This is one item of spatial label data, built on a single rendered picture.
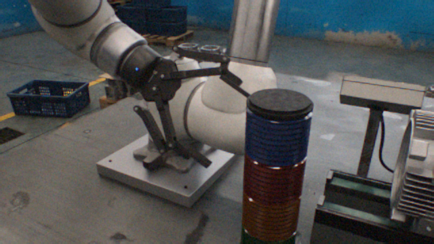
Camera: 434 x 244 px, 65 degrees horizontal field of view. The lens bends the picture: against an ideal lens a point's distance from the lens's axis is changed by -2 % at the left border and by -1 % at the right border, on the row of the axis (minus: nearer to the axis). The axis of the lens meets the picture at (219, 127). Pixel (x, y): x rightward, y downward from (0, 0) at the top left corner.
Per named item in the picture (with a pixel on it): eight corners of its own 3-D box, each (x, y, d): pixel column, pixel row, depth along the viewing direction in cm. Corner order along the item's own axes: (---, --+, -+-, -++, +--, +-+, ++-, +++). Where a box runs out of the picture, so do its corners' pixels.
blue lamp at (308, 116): (313, 142, 34) (319, 101, 32) (298, 173, 29) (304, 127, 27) (257, 131, 37) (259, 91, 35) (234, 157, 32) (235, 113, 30)
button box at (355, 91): (416, 116, 78) (420, 95, 79) (422, 108, 72) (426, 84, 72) (339, 104, 85) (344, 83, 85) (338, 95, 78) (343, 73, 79)
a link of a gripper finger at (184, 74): (167, 82, 62) (166, 74, 61) (228, 74, 59) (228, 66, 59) (159, 81, 58) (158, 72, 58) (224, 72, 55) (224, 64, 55)
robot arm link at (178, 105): (174, 118, 107) (171, 47, 98) (222, 133, 97) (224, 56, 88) (134, 135, 95) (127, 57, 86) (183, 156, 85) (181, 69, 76)
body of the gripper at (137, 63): (154, 45, 63) (194, 73, 62) (130, 83, 65) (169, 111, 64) (137, 38, 56) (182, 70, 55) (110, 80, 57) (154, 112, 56)
